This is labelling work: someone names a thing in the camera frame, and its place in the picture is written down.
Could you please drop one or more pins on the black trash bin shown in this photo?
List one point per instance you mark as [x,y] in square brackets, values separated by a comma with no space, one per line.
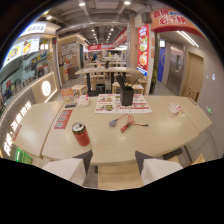
[100,88]

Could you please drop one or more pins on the black chopstick holder box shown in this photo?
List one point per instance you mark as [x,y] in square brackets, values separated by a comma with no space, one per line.
[126,95]

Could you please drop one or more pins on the grey Anker adapter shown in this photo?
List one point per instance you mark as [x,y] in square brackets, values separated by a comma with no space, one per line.
[113,122]

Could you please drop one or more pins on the wooden stool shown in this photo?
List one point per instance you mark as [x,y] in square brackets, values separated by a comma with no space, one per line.
[133,88]
[79,89]

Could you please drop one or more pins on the printed menu placemat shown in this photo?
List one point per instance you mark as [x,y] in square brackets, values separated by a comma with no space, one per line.
[113,104]

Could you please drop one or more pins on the orange shop signboard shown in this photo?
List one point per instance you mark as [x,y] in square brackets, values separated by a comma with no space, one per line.
[173,20]

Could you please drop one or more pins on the red QR code sticker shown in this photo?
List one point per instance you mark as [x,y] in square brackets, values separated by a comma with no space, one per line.
[62,119]

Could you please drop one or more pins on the orange table sign card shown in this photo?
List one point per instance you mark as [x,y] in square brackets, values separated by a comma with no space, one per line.
[67,95]

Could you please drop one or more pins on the red drink can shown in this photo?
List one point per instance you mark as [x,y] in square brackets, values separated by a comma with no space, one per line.
[81,133]

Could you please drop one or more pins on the long wooden dining table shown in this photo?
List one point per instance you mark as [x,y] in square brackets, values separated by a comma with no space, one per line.
[106,70]

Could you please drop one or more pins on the wooden chair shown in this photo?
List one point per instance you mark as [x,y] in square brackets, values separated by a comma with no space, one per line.
[191,93]

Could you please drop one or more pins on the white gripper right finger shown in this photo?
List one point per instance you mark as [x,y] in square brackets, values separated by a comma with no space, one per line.
[156,169]

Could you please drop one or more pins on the small white printed packet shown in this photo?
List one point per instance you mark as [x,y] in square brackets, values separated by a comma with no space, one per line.
[174,108]

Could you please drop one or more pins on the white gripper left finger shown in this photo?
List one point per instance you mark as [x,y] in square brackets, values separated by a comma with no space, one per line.
[68,168]

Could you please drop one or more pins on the white tissue packet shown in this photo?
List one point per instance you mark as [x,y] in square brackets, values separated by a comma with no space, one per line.
[83,100]

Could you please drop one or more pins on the red food poster banner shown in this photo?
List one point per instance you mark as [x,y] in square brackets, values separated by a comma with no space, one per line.
[143,50]

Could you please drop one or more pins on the black smartphone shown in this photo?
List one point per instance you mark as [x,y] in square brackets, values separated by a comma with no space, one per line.
[70,105]

